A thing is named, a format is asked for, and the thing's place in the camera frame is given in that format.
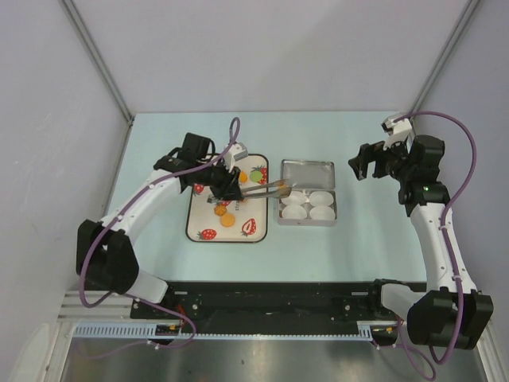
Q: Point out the white paper cup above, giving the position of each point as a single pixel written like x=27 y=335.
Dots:
x=295 y=197
x=294 y=212
x=321 y=198
x=322 y=213

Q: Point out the orange fish shaped cookie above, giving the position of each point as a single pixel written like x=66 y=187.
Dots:
x=243 y=178

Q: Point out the strawberry pattern white tray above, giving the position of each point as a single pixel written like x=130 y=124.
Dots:
x=203 y=225

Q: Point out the white paper cup back right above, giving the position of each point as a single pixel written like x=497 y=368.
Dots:
x=321 y=198

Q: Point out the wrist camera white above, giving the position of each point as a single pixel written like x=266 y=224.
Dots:
x=235 y=153
x=398 y=129

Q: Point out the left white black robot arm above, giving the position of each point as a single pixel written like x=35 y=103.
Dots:
x=105 y=249

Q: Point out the silver tin box base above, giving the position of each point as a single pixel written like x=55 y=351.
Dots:
x=308 y=222

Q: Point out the white paper cup back left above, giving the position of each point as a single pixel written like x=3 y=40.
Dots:
x=295 y=197

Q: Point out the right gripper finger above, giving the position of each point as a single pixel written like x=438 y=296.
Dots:
x=359 y=165
x=366 y=153

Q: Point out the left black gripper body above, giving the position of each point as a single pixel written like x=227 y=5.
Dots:
x=223 y=180

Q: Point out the right aluminium frame post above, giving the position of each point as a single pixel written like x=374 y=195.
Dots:
x=452 y=42

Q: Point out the green round cookie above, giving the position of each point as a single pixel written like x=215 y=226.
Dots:
x=256 y=176

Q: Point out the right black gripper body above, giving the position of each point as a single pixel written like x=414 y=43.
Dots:
x=389 y=161

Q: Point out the white paper cup front right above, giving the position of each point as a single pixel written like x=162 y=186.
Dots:
x=322 y=213

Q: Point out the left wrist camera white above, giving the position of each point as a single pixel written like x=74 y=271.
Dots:
x=235 y=153

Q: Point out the white paper cup front left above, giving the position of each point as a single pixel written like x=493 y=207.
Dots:
x=294 y=212

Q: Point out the silver tin lid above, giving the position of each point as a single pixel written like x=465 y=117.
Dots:
x=303 y=174

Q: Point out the orange round cookie on tray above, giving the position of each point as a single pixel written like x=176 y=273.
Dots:
x=227 y=220

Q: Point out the left aluminium frame post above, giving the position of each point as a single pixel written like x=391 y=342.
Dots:
x=82 y=31

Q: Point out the white slotted cable duct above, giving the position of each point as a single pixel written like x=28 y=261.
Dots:
x=133 y=331

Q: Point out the aluminium frame post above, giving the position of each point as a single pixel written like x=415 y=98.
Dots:
x=452 y=42
x=82 y=31

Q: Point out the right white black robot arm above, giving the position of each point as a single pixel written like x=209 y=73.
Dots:
x=451 y=310

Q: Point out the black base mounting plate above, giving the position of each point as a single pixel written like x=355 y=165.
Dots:
x=281 y=308

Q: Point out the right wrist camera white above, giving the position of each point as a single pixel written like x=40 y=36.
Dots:
x=398 y=129

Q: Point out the metal serving tongs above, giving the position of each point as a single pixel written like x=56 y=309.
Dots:
x=269 y=190

